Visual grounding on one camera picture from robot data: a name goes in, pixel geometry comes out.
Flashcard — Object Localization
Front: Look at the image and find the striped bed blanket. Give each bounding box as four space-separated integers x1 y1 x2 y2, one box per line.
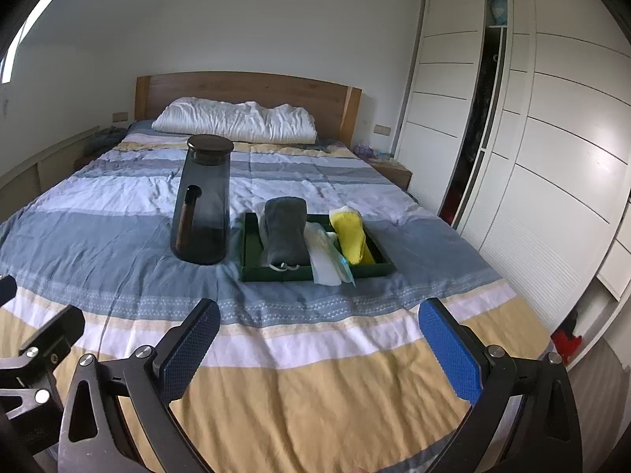
0 130 553 473

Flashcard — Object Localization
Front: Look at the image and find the grey fabric pouch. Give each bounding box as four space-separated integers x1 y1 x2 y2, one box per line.
261 249 312 273

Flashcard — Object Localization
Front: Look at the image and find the dark cloth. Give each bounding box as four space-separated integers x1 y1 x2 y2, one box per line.
88 127 129 153

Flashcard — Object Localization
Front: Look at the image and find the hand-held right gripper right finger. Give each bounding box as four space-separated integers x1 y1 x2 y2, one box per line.
418 297 582 473

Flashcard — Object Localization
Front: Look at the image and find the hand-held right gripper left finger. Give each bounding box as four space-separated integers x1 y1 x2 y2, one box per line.
58 298 221 473

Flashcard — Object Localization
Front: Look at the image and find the dark green tray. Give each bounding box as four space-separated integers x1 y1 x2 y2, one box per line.
241 212 398 284

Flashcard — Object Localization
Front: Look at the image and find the yellow towel with white hem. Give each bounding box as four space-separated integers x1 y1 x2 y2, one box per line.
329 205 376 265

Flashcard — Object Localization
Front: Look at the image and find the dark teal towel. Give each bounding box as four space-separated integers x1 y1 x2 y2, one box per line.
263 197 310 263

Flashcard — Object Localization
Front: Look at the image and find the dark glass pitcher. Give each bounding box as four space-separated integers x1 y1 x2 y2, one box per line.
170 134 235 266

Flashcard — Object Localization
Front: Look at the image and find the wooden nightstand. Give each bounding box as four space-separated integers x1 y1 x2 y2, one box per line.
362 155 413 190

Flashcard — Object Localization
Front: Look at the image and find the white pillow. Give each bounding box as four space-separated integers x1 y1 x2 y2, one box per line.
152 97 317 145

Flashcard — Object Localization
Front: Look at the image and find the clear zip bag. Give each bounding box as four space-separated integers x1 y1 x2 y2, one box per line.
303 222 357 287

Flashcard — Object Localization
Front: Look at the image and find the white wardrobe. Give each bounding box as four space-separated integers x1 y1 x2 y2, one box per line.
394 0 631 370

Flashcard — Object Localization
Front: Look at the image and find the wooden headboard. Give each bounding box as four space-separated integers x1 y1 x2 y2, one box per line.
134 71 362 149

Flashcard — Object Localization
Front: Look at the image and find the red cloth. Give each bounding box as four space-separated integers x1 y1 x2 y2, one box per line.
551 315 583 365

